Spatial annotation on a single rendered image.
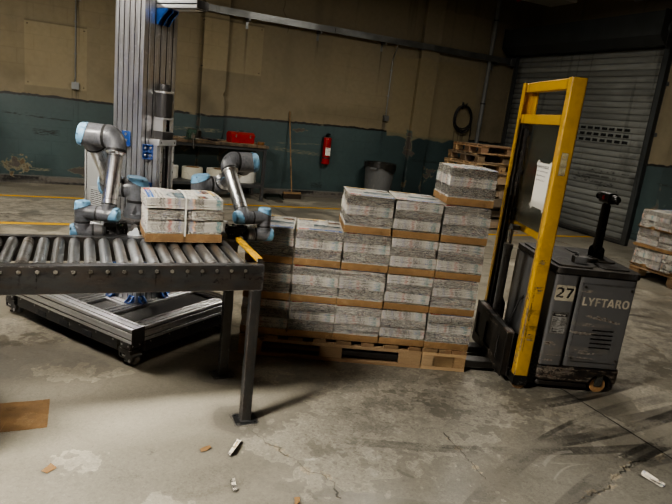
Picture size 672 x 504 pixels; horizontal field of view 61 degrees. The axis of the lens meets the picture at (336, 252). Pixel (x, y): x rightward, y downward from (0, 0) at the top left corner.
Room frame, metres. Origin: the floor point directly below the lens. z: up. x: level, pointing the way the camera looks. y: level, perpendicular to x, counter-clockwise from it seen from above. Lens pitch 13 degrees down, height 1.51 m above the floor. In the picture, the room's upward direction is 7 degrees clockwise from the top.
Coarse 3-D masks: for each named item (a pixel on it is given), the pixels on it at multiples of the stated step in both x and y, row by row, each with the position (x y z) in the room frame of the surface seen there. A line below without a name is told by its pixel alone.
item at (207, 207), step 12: (192, 192) 2.99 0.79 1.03; (204, 192) 3.02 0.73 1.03; (192, 204) 2.80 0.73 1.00; (204, 204) 2.82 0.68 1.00; (216, 204) 2.85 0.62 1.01; (192, 216) 2.80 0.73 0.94; (204, 216) 2.82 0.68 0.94; (216, 216) 2.85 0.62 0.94; (192, 228) 2.80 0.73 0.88; (204, 228) 2.83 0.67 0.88; (216, 228) 2.86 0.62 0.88
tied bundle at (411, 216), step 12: (396, 204) 3.40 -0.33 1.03; (408, 204) 3.39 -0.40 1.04; (420, 204) 3.39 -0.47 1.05; (432, 204) 3.40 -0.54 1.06; (396, 216) 3.39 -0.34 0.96; (408, 216) 3.40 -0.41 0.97; (420, 216) 3.40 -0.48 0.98; (432, 216) 3.41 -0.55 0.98; (396, 228) 3.39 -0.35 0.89; (408, 228) 3.39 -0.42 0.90; (420, 228) 3.40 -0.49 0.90; (432, 228) 3.40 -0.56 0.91
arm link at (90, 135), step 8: (80, 128) 2.85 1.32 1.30; (88, 128) 2.86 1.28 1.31; (96, 128) 2.86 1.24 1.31; (80, 136) 2.85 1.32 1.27; (88, 136) 2.85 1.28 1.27; (96, 136) 2.85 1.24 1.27; (80, 144) 2.88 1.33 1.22; (88, 144) 2.87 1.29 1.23; (96, 144) 2.87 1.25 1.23; (96, 152) 2.92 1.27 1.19; (104, 152) 2.97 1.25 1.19; (96, 160) 2.99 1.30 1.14; (104, 160) 3.00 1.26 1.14; (104, 168) 3.04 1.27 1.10; (104, 176) 3.08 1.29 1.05; (120, 184) 3.16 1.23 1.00; (120, 192) 3.16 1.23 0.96
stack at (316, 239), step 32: (256, 224) 3.34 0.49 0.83; (288, 224) 3.44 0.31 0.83; (320, 224) 3.56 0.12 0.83; (288, 256) 3.35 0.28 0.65; (320, 256) 3.36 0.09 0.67; (352, 256) 3.37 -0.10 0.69; (384, 256) 3.39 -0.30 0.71; (416, 256) 3.40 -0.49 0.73; (288, 288) 3.35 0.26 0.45; (320, 288) 3.36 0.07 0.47; (352, 288) 3.37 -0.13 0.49; (384, 288) 3.45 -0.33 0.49; (416, 288) 3.41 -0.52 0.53; (288, 320) 3.34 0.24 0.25; (320, 320) 3.37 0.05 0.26; (352, 320) 3.37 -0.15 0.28; (384, 320) 3.39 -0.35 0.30; (416, 320) 3.40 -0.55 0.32; (256, 352) 3.33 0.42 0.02; (320, 352) 3.36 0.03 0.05; (416, 352) 3.40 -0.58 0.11
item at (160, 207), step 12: (144, 192) 2.81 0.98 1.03; (156, 192) 2.85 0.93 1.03; (168, 192) 2.90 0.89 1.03; (144, 204) 2.83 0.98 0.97; (156, 204) 2.72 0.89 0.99; (168, 204) 2.74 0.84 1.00; (144, 216) 2.82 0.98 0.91; (156, 216) 2.72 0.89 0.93; (168, 216) 2.75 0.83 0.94; (144, 228) 2.77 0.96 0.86; (156, 228) 2.73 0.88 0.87; (168, 228) 2.76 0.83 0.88
